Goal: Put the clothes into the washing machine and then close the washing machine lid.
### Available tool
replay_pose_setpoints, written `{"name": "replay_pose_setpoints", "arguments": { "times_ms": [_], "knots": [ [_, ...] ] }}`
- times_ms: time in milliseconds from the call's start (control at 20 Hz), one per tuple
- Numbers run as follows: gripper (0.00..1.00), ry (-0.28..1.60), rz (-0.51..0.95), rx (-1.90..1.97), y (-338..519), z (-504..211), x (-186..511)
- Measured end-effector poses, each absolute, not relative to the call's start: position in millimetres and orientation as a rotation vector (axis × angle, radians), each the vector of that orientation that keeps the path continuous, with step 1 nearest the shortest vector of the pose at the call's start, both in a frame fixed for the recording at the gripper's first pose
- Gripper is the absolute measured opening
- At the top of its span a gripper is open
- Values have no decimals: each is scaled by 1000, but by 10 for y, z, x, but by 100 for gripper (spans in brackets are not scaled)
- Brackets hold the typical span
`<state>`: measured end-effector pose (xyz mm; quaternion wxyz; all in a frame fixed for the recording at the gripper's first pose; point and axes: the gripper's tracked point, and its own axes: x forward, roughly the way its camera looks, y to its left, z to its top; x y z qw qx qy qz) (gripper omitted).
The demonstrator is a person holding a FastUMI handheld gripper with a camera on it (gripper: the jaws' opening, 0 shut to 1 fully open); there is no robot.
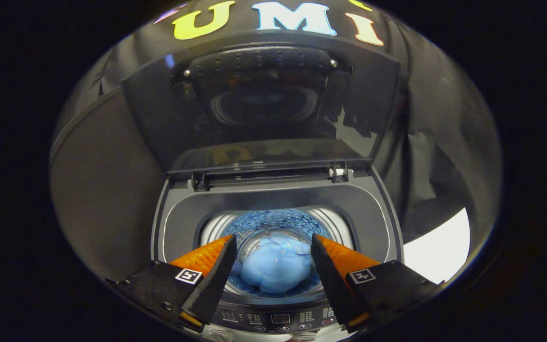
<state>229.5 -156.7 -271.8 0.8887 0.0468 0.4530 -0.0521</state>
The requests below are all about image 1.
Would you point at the dark glass washing machine lid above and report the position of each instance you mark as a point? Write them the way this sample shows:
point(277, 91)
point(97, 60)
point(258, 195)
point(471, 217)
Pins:
point(159, 109)

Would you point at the grey top-load washing machine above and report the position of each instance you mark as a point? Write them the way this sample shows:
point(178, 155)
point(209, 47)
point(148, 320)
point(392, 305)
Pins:
point(278, 197)

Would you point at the light blue polo shirt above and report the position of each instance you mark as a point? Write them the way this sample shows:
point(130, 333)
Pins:
point(276, 268)

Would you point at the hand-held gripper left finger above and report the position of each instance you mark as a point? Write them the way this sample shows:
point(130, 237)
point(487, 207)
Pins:
point(214, 280)

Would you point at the white sheet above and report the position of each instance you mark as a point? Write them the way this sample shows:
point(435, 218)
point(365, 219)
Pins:
point(437, 249)

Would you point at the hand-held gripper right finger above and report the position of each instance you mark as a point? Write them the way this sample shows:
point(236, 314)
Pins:
point(333, 285)

